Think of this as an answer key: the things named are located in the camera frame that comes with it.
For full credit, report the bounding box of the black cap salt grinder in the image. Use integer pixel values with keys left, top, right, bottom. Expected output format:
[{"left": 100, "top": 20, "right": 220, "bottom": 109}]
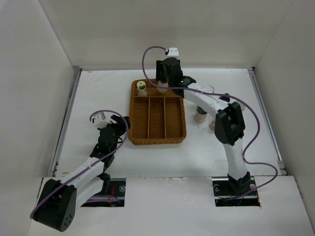
[{"left": 157, "top": 81, "right": 168, "bottom": 93}]

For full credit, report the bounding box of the yellow cap spice bottle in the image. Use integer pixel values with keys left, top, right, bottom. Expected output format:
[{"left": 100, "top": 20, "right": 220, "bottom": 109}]
[{"left": 136, "top": 81, "right": 148, "bottom": 96}]

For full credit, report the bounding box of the silver cap blue label bottle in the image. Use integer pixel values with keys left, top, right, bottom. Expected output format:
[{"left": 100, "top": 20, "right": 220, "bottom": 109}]
[{"left": 202, "top": 85, "right": 215, "bottom": 94}]

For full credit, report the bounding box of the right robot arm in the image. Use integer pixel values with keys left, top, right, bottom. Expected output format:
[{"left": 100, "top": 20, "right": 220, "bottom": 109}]
[{"left": 156, "top": 57, "right": 251, "bottom": 195}]

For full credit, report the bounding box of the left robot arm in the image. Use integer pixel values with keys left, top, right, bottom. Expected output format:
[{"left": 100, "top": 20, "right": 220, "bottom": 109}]
[{"left": 30, "top": 111, "right": 130, "bottom": 232}]

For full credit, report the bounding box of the brown wicker divided tray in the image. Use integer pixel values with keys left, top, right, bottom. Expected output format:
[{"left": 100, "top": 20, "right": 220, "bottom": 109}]
[{"left": 128, "top": 80, "right": 187, "bottom": 146}]

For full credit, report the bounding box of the black cap pepper jar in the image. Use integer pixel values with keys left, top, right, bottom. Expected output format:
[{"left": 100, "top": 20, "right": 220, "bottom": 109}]
[{"left": 193, "top": 106, "right": 208, "bottom": 123}]

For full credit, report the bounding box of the small black cap bottle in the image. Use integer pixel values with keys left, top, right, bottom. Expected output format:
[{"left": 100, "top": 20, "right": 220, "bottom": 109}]
[{"left": 219, "top": 93, "right": 230, "bottom": 103}]

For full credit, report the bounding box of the pink cap spice jar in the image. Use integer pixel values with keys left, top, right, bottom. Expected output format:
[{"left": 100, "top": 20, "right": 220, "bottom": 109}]
[{"left": 209, "top": 120, "right": 215, "bottom": 131}]

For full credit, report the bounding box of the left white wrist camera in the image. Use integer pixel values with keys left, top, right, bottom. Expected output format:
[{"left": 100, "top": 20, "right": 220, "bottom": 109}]
[{"left": 91, "top": 113, "right": 109, "bottom": 128}]

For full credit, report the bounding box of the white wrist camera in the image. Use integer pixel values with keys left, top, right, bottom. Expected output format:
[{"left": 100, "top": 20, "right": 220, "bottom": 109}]
[
  {"left": 165, "top": 47, "right": 179, "bottom": 58},
  {"left": 91, "top": 113, "right": 109, "bottom": 128}
]

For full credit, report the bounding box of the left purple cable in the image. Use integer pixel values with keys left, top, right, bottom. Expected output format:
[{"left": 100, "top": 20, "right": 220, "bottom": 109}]
[{"left": 29, "top": 110, "right": 131, "bottom": 219}]

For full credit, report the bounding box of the purple cable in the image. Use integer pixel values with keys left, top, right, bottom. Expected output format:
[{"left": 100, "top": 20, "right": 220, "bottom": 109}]
[
  {"left": 142, "top": 46, "right": 279, "bottom": 200},
  {"left": 29, "top": 110, "right": 131, "bottom": 219}
]

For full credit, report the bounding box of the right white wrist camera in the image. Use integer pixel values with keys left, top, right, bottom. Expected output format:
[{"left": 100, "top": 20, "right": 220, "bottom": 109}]
[{"left": 165, "top": 47, "right": 179, "bottom": 58}]

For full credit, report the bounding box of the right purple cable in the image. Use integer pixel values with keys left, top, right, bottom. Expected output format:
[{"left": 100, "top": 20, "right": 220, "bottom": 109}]
[{"left": 142, "top": 46, "right": 279, "bottom": 200}]

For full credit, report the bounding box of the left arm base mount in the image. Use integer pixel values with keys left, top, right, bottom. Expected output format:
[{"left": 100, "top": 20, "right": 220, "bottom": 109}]
[{"left": 82, "top": 178, "right": 126, "bottom": 207}]

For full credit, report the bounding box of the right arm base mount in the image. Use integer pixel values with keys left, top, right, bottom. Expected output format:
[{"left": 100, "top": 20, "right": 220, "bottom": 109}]
[{"left": 212, "top": 177, "right": 260, "bottom": 207}]

